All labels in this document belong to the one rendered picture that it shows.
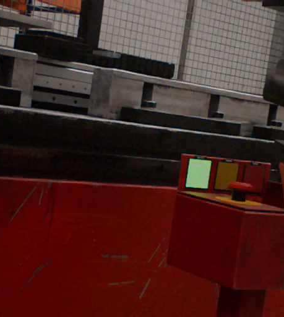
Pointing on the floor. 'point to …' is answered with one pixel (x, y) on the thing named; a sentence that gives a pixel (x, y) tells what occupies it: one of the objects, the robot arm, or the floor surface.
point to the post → (90, 21)
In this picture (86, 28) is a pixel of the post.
